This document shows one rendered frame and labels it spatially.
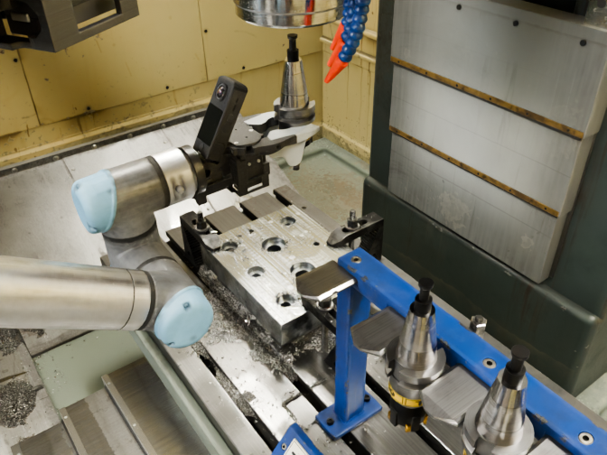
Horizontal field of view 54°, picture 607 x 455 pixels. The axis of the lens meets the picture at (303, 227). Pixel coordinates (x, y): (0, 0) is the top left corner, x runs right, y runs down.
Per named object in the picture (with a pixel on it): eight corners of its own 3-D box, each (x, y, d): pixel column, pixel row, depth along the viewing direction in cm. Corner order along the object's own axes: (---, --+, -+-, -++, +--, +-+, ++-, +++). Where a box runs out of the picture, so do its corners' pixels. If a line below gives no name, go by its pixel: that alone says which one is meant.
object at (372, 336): (372, 364, 64) (373, 358, 64) (341, 335, 68) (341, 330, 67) (418, 335, 68) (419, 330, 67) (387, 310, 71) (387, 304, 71)
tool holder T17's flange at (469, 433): (539, 440, 57) (545, 424, 56) (509, 483, 54) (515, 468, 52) (480, 403, 61) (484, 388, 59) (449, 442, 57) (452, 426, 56)
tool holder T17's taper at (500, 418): (531, 423, 56) (547, 376, 52) (509, 455, 53) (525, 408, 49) (489, 398, 58) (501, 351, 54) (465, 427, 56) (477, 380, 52)
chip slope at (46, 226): (53, 404, 132) (18, 321, 117) (-15, 255, 176) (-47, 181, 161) (358, 255, 174) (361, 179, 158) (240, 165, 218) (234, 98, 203)
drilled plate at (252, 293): (282, 346, 103) (280, 325, 100) (202, 261, 122) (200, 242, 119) (380, 292, 113) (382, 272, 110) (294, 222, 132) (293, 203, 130)
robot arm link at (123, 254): (135, 321, 82) (119, 260, 75) (108, 278, 89) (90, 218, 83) (188, 299, 85) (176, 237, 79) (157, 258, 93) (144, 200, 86)
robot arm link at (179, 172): (142, 146, 82) (167, 170, 76) (172, 136, 84) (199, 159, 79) (151, 192, 86) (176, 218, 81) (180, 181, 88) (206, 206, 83)
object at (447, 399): (448, 434, 57) (449, 429, 57) (409, 398, 61) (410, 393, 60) (496, 399, 60) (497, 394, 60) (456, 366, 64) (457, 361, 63)
